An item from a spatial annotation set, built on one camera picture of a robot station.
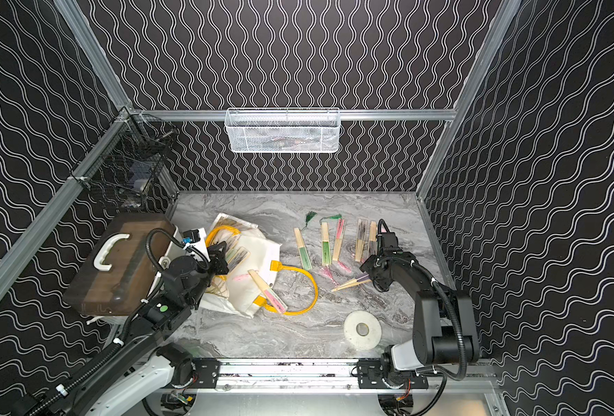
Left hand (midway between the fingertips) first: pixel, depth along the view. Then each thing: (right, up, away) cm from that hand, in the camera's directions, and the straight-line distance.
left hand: (223, 239), depth 75 cm
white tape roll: (+40, -32, +5) cm, 51 cm away
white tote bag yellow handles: (+1, -5, +23) cm, 23 cm away
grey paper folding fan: (+46, -2, +29) cm, 54 cm away
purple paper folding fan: (+44, -16, +18) cm, 50 cm away
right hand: (+46, -13, +17) cm, 51 cm away
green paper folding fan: (+31, -7, +25) cm, 41 cm away
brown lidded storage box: (-34, -11, +5) cm, 36 cm away
